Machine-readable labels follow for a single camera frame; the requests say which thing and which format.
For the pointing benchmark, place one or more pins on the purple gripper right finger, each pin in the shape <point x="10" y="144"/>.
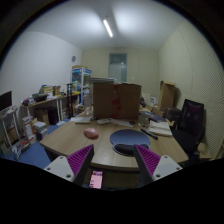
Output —
<point x="152" y="166"/>

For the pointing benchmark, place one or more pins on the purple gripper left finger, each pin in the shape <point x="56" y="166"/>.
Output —
<point x="73" y="168"/>

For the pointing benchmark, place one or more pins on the blue round mouse pad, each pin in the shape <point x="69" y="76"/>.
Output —
<point x="123" y="141"/>

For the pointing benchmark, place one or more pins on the pink computer mouse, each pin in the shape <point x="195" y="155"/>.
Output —
<point x="91" y="133"/>

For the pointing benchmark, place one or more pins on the pink card under table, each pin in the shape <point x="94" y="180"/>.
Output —
<point x="96" y="179"/>

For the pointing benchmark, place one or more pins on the black pen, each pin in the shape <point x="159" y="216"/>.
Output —
<point x="149" y="133"/>

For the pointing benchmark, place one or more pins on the white papers on table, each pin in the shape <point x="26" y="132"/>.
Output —
<point x="81" y="120"/>

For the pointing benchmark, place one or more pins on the dark folder on table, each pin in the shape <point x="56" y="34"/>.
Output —
<point x="152" y="116"/>

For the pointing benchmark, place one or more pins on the black office chair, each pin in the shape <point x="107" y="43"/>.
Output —
<point x="188" y="129"/>

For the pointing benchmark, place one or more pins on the large cardboard box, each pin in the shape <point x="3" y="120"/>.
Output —
<point x="118" y="101"/>

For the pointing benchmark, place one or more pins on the wooden side desk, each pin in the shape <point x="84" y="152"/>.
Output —
<point x="56" y="102"/>

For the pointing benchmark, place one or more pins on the black monitor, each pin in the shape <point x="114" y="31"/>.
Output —
<point x="5" y="100"/>

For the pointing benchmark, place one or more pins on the grey door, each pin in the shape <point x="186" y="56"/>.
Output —
<point x="118" y="67"/>

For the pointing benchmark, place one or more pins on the ceiling fluorescent light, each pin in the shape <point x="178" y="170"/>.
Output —
<point x="108" y="28"/>

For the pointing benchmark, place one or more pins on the tall cardboard box by wall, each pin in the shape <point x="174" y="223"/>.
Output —
<point x="167" y="94"/>

